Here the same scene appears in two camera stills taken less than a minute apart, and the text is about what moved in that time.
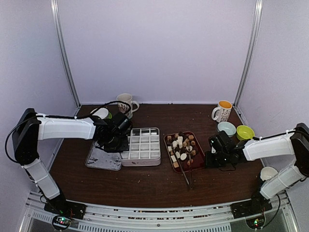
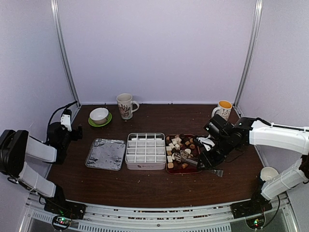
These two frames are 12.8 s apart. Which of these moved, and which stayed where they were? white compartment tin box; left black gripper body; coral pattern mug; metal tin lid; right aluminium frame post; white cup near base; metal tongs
Moved: metal tongs; white compartment tin box; left black gripper body
Stayed: right aluminium frame post; metal tin lid; coral pattern mug; white cup near base
